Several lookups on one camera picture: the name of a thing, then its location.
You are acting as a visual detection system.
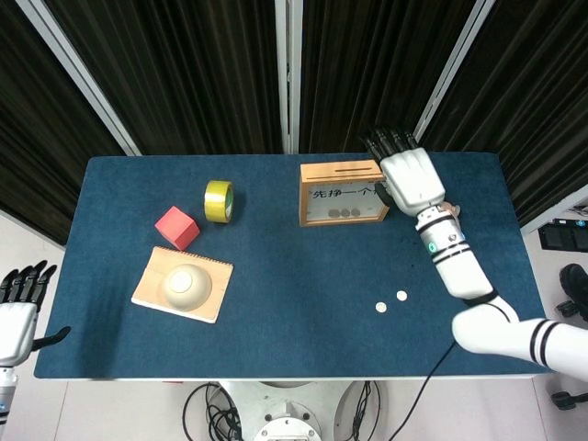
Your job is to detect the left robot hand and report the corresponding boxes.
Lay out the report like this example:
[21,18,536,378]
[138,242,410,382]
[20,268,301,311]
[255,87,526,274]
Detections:
[0,260,73,368]

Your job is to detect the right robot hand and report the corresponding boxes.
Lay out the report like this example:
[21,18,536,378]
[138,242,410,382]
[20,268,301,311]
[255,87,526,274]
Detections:
[360,127,447,218]

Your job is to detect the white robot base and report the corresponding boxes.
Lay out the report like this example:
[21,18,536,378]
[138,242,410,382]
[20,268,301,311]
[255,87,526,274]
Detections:
[220,379,365,441]

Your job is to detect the black curtain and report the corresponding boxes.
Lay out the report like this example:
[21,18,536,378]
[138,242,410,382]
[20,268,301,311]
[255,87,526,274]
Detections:
[43,0,284,156]
[299,0,479,153]
[0,0,128,247]
[420,0,588,229]

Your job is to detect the blue table cloth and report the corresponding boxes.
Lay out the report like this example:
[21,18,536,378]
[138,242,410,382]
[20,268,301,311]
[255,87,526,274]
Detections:
[32,153,562,381]

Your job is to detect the black equipment case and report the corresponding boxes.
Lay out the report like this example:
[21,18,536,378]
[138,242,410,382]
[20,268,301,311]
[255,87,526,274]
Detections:
[537,219,588,253]

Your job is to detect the cream upturned bowl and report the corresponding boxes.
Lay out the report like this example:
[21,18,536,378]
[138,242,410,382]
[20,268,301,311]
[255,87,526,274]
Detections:
[158,263,213,314]

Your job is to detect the red cube block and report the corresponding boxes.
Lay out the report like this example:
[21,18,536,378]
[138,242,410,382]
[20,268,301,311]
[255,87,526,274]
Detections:
[153,205,201,252]

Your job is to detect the black shoe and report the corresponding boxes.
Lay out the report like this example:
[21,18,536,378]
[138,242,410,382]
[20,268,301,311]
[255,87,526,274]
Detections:
[559,264,588,321]

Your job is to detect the yellow tape roll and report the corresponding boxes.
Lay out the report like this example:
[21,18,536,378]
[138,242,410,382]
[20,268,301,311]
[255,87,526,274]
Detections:
[204,179,235,225]

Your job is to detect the beige spiral notebook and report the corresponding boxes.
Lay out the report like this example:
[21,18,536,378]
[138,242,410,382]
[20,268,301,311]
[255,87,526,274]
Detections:
[130,245,234,325]

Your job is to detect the wooden frame coin bank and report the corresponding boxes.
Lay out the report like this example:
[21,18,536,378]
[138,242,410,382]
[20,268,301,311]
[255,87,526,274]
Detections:
[300,159,391,228]

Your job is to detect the white partition post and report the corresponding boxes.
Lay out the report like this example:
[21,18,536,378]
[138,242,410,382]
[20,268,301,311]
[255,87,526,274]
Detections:
[274,0,303,155]
[412,0,496,143]
[520,195,588,236]
[15,0,142,157]

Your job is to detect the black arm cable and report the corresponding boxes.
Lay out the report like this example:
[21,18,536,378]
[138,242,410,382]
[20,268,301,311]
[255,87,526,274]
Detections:
[390,343,457,441]

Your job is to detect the black cable bundle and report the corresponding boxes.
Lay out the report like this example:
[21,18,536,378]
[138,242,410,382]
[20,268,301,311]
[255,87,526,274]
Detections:
[183,382,244,441]
[342,379,383,441]

